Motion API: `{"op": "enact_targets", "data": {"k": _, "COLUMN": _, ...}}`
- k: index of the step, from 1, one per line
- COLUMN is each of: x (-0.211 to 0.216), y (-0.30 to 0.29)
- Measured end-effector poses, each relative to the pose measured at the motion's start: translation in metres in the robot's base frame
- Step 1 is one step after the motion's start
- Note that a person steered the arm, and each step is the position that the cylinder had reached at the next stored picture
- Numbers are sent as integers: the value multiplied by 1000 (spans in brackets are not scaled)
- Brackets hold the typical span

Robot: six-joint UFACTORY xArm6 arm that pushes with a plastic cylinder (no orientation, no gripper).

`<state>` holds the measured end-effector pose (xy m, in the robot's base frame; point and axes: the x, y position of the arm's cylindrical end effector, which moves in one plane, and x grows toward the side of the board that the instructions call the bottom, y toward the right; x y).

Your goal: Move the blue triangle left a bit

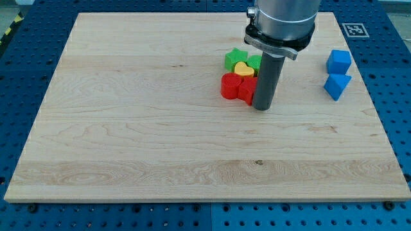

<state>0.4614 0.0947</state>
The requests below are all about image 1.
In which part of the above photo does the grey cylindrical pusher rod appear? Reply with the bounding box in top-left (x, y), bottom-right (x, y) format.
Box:
top-left (252, 53), bottom-right (285, 111)

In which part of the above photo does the green round block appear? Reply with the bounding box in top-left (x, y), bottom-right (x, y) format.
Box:
top-left (247, 55), bottom-right (262, 77)

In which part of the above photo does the blue triangle block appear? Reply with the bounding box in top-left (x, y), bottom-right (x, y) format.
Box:
top-left (324, 74), bottom-right (352, 101)

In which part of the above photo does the green star block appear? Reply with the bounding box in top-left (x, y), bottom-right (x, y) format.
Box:
top-left (224, 47), bottom-right (248, 72)

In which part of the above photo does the yellow heart block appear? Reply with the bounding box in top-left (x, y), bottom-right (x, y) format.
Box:
top-left (234, 62), bottom-right (254, 78)

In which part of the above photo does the red angular block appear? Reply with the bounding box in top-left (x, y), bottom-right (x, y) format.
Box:
top-left (238, 77), bottom-right (258, 106)

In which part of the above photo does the red cylinder block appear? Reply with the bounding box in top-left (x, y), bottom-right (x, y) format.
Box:
top-left (220, 73), bottom-right (242, 99)

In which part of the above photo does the white fiducial marker tag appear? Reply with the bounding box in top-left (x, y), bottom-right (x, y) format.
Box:
top-left (342, 23), bottom-right (369, 38)

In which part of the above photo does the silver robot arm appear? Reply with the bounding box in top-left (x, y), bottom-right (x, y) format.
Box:
top-left (244, 0), bottom-right (321, 111)

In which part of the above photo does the blue cube block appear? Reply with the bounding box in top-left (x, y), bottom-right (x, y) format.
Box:
top-left (326, 49), bottom-right (351, 74)

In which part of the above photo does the black clamp flange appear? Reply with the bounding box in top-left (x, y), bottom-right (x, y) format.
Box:
top-left (244, 24), bottom-right (315, 60)

